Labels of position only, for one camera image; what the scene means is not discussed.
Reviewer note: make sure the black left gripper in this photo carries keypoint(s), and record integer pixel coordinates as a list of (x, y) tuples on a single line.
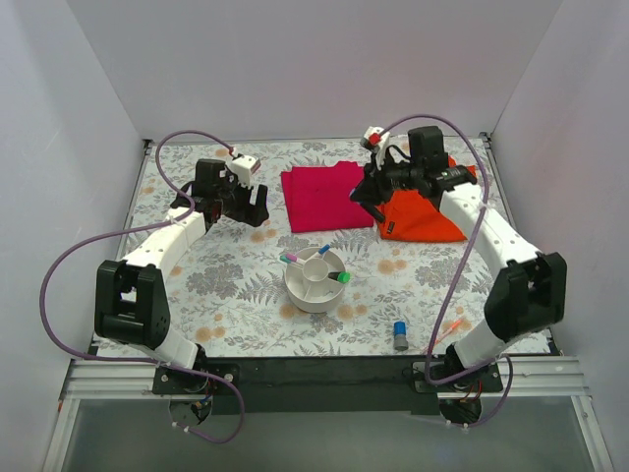
[(248, 206)]

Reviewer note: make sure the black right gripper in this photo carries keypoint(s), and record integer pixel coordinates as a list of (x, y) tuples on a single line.
[(370, 182)]

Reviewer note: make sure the white marker blue cap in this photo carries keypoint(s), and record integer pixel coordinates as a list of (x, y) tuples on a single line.
[(323, 250)]

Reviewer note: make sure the green cap black highlighter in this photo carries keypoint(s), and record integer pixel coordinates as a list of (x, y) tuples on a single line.
[(340, 276)]

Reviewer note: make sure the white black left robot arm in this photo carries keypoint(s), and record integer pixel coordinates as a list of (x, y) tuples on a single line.
[(131, 303)]

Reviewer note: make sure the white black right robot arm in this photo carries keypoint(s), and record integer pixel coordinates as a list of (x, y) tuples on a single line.
[(529, 286)]

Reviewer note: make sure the orange folded cloth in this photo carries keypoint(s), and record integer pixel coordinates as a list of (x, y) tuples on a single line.
[(413, 218)]

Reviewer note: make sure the magenta folded cloth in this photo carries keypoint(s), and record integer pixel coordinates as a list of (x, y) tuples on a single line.
[(317, 198)]

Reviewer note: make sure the floral patterned table mat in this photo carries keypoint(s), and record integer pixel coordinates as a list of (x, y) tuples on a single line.
[(228, 293)]

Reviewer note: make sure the white round divided organizer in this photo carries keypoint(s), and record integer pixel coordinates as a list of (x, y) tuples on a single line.
[(308, 286)]

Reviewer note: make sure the blue cap grey glue stick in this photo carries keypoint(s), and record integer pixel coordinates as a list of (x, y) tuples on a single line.
[(400, 341)]

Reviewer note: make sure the orange thin pen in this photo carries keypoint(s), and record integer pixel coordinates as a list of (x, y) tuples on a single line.
[(450, 329)]

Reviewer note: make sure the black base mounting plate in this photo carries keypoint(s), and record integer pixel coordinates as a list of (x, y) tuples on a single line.
[(330, 384)]

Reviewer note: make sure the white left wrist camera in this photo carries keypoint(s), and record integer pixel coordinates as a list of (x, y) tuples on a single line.
[(244, 167)]

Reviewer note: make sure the aluminium table frame rail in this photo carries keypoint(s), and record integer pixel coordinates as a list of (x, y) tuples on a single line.
[(486, 394)]

